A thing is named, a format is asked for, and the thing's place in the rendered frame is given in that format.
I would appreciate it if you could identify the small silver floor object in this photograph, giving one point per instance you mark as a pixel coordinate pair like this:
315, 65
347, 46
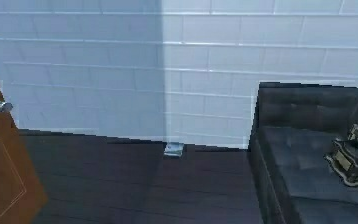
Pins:
173, 149

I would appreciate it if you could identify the black tufted sofa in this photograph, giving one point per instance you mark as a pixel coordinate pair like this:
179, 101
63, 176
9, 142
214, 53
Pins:
297, 156

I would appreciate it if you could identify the black ornate gold-trimmed box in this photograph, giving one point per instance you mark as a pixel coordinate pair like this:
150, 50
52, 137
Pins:
352, 160

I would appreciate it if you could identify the brown wooden room door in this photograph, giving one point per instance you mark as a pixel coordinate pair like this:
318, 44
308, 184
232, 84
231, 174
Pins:
7, 173

